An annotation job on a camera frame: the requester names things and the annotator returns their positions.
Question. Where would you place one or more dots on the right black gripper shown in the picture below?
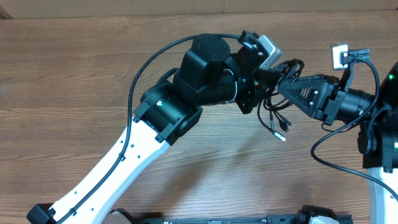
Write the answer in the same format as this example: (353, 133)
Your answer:
(328, 101)

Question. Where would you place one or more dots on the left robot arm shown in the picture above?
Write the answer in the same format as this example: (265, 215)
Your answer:
(209, 74)

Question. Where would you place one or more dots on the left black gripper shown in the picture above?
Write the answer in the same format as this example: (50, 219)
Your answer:
(247, 94)

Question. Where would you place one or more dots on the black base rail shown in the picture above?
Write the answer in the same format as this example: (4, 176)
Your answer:
(270, 219)

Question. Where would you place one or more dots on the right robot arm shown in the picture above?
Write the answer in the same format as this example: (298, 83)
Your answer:
(376, 116)

